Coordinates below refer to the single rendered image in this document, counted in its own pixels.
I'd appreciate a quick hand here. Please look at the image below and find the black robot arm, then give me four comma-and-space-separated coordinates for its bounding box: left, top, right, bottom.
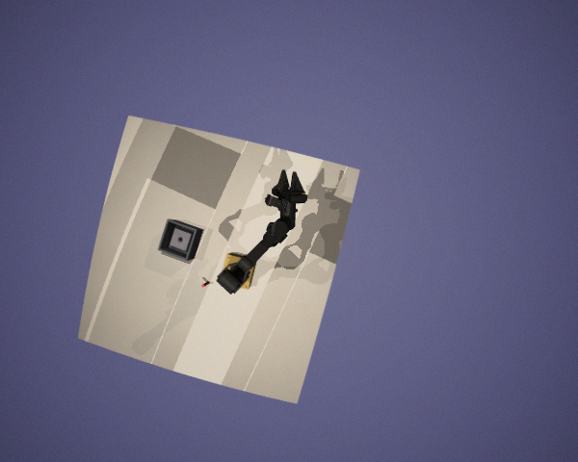
216, 194, 296, 295

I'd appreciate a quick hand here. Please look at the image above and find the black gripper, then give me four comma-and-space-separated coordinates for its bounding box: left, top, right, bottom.
272, 170, 307, 216

